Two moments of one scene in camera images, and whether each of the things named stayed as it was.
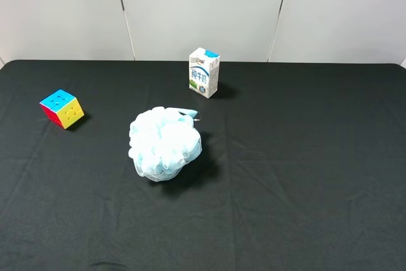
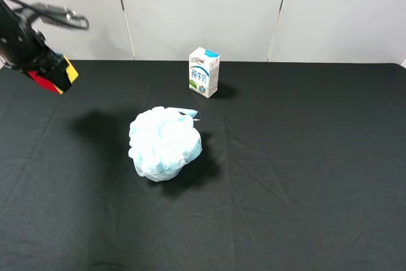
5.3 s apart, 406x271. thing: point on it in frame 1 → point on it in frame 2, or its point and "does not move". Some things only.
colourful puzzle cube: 61,108 → 72,73
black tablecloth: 302,168 does not move
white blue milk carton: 203,68 does not move
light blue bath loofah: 163,141 does not move
